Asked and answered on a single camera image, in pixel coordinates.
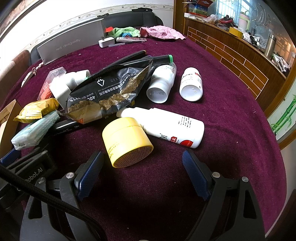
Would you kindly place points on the white paper roll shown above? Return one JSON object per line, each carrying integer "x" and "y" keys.
{"x": 61, "y": 89}

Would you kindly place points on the brown chair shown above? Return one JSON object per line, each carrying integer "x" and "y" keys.
{"x": 13, "y": 69}

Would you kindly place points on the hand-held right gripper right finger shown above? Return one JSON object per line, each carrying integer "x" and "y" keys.
{"x": 194, "y": 173}

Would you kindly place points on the white pill bottle red label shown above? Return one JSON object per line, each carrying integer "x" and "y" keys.
{"x": 190, "y": 88}

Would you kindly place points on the yellow round jar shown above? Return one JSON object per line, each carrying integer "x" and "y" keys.
{"x": 124, "y": 139}

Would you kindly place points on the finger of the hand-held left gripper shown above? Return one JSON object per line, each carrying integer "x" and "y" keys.
{"x": 9, "y": 157}
{"x": 27, "y": 158}

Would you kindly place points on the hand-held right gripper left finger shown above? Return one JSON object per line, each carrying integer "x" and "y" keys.
{"x": 91, "y": 172}

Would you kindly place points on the blue small object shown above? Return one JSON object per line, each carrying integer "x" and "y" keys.
{"x": 126, "y": 34}

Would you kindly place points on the white cylindrical container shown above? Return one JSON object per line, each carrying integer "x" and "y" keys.
{"x": 79, "y": 76}

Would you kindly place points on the clear plastic packet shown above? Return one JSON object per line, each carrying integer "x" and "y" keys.
{"x": 130, "y": 39}

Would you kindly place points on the pale green tissue packet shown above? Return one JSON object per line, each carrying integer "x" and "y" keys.
{"x": 32, "y": 132}

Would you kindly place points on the black marker pen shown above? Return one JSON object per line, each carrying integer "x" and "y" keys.
{"x": 64, "y": 127}

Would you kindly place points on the white pill bottle clear cap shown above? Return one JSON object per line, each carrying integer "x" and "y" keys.
{"x": 159, "y": 85}

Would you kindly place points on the black foil bag gold pattern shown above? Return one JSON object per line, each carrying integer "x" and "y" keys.
{"x": 104, "y": 92}

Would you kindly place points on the grey flat box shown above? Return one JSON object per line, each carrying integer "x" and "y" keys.
{"x": 69, "y": 41}

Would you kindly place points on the white charger box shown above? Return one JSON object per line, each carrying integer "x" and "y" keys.
{"x": 106, "y": 42}

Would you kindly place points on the colourful carton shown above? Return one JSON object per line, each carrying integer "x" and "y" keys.
{"x": 200, "y": 8}

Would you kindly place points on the yellow box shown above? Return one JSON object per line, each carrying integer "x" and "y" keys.
{"x": 235, "y": 32}

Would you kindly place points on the cardboard box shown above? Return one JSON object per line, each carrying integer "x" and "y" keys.
{"x": 7, "y": 125}

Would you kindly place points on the black marker green cap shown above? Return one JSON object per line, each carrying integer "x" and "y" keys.
{"x": 159, "y": 59}

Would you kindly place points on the orange paper bag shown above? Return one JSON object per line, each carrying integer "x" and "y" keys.
{"x": 109, "y": 29}

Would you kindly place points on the wooden brick-pattern counter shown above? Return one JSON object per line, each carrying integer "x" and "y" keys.
{"x": 231, "y": 53}

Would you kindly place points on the orange plastic packet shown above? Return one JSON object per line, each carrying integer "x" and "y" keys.
{"x": 46, "y": 89}

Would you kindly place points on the large white bottle red label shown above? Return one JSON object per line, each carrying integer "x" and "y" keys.
{"x": 166, "y": 125}

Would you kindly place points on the red appliance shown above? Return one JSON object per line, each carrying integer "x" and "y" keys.
{"x": 225, "y": 21}

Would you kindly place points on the clear black pen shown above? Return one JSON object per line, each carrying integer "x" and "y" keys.
{"x": 122, "y": 44}

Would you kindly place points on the pink white cloth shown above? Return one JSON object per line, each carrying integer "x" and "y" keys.
{"x": 161, "y": 32}

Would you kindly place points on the black sofa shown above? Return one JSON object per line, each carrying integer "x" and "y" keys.
{"x": 134, "y": 19}

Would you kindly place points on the green cloth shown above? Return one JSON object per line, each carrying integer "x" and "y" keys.
{"x": 123, "y": 30}

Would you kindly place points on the bamboo wall poster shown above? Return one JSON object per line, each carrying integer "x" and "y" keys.
{"x": 284, "y": 118}

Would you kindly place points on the yellow snack packet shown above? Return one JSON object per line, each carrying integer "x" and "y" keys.
{"x": 37, "y": 110}

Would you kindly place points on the steel thermos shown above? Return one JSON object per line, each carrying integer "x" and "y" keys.
{"x": 270, "y": 45}

